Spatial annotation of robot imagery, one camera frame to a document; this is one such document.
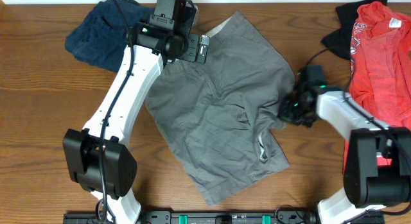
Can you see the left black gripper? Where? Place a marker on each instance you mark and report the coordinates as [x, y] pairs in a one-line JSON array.
[[192, 47]]

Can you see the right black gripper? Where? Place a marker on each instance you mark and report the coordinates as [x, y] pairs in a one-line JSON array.
[[283, 113]]

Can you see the grey shorts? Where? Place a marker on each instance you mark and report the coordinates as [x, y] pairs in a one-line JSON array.
[[217, 118]]

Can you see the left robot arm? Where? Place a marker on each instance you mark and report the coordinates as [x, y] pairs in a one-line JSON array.
[[97, 156]]

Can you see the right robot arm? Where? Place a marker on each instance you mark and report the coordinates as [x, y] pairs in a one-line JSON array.
[[377, 163]]

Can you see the black garment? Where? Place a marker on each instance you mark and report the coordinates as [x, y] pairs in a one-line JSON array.
[[339, 41]]

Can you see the red t-shirt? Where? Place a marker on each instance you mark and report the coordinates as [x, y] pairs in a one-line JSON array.
[[380, 63]]

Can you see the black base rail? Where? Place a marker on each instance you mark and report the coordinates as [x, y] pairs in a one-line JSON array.
[[282, 216]]

